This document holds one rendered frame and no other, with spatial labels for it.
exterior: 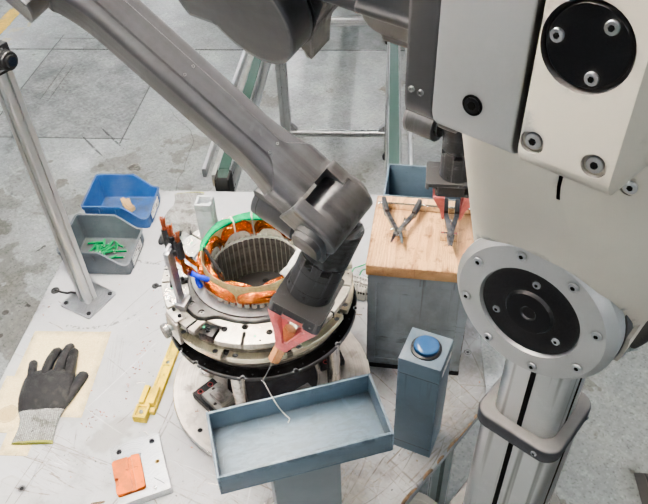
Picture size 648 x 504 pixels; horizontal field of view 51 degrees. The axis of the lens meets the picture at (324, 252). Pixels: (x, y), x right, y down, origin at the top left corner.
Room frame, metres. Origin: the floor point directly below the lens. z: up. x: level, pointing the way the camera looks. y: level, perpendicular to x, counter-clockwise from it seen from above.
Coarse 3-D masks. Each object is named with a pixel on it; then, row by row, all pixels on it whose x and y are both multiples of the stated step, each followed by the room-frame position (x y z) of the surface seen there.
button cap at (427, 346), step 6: (420, 336) 0.71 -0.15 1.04; (426, 336) 0.71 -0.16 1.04; (414, 342) 0.70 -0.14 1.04; (420, 342) 0.70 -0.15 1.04; (426, 342) 0.70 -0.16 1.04; (432, 342) 0.70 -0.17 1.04; (438, 342) 0.70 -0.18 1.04; (414, 348) 0.69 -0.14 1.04; (420, 348) 0.69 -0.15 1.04; (426, 348) 0.69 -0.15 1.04; (432, 348) 0.69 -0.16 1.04; (438, 348) 0.69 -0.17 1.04; (420, 354) 0.68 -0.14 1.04; (426, 354) 0.68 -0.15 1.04; (432, 354) 0.68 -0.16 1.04
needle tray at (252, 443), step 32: (352, 384) 0.62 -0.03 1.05; (224, 416) 0.58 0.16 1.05; (256, 416) 0.59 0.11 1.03; (288, 416) 0.59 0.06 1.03; (320, 416) 0.58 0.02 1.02; (352, 416) 0.58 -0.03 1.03; (384, 416) 0.55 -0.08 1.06; (224, 448) 0.54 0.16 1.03; (256, 448) 0.54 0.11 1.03; (288, 448) 0.53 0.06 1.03; (320, 448) 0.53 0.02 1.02; (352, 448) 0.51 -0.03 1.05; (384, 448) 0.52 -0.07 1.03; (224, 480) 0.47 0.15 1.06; (256, 480) 0.48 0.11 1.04; (288, 480) 0.50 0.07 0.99; (320, 480) 0.51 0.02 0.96
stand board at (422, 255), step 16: (384, 224) 0.97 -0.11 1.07; (400, 224) 0.97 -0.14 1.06; (416, 224) 0.96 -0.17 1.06; (432, 224) 0.96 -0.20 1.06; (464, 224) 0.96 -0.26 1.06; (384, 240) 0.92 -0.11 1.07; (416, 240) 0.92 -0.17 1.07; (432, 240) 0.92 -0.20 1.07; (464, 240) 0.91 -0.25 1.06; (368, 256) 0.88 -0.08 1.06; (384, 256) 0.88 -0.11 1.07; (400, 256) 0.88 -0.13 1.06; (416, 256) 0.88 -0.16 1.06; (432, 256) 0.88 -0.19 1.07; (448, 256) 0.87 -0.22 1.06; (368, 272) 0.86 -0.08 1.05; (384, 272) 0.86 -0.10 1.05; (400, 272) 0.85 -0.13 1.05; (416, 272) 0.85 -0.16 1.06; (432, 272) 0.84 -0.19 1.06; (448, 272) 0.84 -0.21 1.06
